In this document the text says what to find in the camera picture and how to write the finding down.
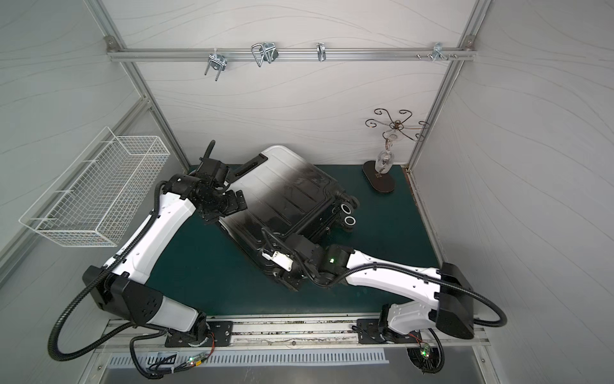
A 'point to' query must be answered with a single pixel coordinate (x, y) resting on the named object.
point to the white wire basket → (94, 202)
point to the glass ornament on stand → (384, 159)
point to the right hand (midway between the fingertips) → (278, 271)
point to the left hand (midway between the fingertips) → (236, 210)
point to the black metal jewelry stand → (385, 183)
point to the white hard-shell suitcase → (285, 191)
